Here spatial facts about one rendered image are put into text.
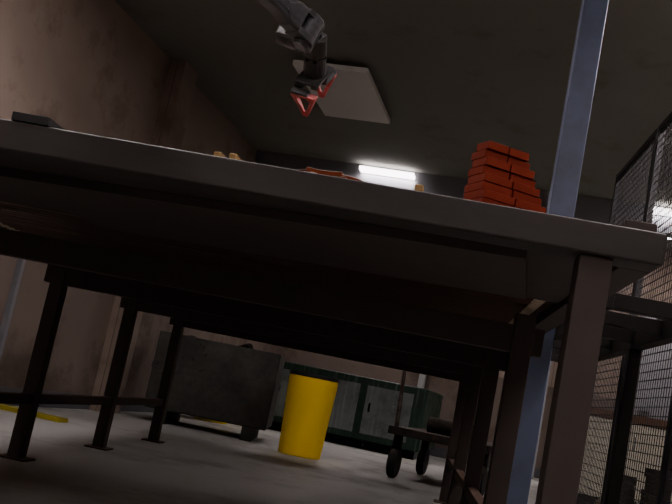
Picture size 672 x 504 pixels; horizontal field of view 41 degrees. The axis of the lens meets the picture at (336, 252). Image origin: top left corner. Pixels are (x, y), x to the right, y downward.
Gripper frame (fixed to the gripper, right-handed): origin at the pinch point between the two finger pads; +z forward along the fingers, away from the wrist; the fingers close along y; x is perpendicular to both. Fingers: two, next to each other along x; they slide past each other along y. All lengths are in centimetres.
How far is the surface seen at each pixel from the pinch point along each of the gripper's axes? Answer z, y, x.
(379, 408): 637, -382, -87
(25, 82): 194, -196, -293
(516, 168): 27, -34, 50
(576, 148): 82, -132, 56
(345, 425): 654, -358, -115
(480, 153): 25, -33, 39
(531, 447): 156, -40, 78
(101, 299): 398, -208, -276
